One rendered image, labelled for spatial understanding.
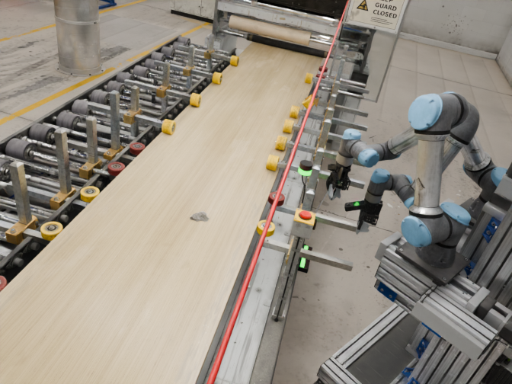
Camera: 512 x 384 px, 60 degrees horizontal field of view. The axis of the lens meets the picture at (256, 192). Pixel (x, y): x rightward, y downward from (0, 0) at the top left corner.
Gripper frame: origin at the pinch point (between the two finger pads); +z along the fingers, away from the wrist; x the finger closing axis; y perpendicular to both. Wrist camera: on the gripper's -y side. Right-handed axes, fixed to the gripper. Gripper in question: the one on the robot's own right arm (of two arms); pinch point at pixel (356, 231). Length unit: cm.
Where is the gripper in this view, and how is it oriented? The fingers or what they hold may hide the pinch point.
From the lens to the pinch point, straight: 223.9
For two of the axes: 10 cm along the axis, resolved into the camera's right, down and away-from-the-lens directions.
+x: 2.3, -5.1, 8.3
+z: -1.5, 8.2, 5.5
